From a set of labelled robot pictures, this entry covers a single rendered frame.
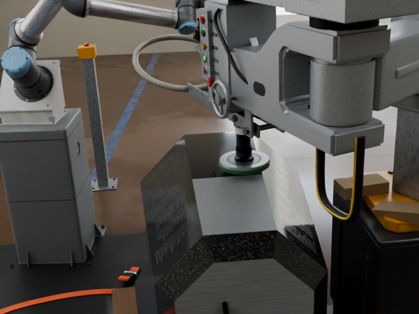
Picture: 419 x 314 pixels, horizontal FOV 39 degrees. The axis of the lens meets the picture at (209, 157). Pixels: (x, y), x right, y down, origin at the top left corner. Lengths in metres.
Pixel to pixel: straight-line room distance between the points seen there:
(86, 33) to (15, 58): 6.25
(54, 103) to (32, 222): 0.71
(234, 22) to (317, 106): 0.60
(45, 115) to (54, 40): 6.27
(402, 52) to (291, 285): 0.86
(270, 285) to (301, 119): 0.59
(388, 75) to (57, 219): 2.23
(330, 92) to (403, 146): 0.77
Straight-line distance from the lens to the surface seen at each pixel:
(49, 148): 3.38
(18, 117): 3.48
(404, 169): 2.52
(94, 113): 4.43
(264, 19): 2.33
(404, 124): 2.46
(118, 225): 4.05
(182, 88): 2.83
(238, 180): 2.48
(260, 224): 2.13
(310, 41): 1.80
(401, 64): 1.98
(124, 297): 3.08
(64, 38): 9.60
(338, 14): 1.64
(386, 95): 1.93
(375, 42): 1.78
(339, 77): 1.77
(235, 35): 2.28
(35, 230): 3.63
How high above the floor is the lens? 1.86
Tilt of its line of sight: 22 degrees down
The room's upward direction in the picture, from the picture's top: 3 degrees counter-clockwise
